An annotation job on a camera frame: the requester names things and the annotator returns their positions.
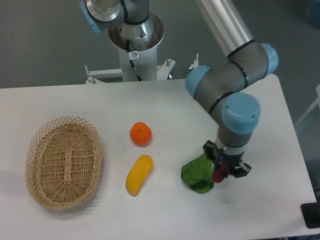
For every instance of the white metal clamp bracket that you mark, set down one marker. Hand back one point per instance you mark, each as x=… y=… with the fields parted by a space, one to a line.
x=195 y=61

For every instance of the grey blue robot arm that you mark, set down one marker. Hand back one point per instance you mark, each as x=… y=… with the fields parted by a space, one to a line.
x=219 y=92

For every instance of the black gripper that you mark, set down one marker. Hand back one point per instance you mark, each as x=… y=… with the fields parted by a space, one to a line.
x=236 y=167

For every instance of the black device at table edge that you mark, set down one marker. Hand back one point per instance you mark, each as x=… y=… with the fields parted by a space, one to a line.
x=311 y=214

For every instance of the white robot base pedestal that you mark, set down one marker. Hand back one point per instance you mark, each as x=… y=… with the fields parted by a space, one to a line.
x=137 y=47

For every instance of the green bok choy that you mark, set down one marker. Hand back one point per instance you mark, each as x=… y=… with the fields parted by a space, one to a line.
x=197 y=174

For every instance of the woven wicker basket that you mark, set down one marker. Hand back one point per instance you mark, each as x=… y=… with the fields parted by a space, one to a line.
x=63 y=163

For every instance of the yellow mango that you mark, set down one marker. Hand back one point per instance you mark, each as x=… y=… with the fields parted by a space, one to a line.
x=138 y=174

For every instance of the orange mandarin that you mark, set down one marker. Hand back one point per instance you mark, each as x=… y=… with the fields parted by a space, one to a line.
x=140 y=134

